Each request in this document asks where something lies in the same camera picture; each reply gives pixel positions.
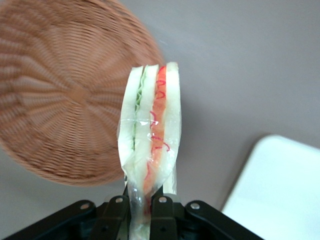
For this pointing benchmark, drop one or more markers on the triangular sandwich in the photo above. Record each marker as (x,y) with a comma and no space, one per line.
(152,120)

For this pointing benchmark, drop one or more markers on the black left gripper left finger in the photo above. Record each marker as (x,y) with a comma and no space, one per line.
(112,220)

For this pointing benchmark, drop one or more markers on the brown round wicker basket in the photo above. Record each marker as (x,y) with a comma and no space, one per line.
(62,95)

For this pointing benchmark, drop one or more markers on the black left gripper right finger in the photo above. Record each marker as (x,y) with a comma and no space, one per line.
(170,220)

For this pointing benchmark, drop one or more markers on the cream plastic tray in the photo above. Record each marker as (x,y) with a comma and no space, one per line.
(277,190)

